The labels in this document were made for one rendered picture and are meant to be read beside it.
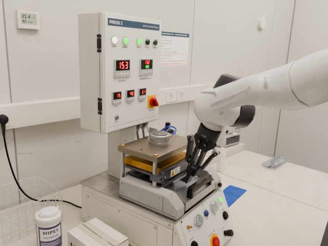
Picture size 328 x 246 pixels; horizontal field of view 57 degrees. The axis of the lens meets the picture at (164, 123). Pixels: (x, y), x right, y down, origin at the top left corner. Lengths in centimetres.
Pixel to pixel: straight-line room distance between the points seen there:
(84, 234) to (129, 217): 16
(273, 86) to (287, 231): 82
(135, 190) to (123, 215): 12
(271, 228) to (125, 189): 65
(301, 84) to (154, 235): 68
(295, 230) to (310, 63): 90
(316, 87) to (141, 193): 66
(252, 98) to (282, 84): 7
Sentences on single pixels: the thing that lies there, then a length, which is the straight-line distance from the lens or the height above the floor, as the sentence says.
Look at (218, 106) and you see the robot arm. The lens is 79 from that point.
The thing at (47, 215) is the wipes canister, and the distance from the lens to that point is 114.
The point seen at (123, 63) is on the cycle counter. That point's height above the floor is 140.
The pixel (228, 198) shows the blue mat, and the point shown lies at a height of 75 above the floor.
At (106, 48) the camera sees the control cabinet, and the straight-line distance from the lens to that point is 107.
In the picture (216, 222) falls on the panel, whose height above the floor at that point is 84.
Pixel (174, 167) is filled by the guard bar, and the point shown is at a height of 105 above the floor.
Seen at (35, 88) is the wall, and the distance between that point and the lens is 146.
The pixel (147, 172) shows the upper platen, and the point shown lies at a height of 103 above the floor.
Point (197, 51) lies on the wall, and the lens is 219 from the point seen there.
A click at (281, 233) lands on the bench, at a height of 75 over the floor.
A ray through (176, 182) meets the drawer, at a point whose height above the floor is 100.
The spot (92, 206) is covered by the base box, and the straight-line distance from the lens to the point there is 127.
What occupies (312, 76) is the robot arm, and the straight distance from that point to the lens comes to 67.
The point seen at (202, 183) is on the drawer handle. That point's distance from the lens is 110.
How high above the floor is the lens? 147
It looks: 14 degrees down
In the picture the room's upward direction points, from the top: 2 degrees clockwise
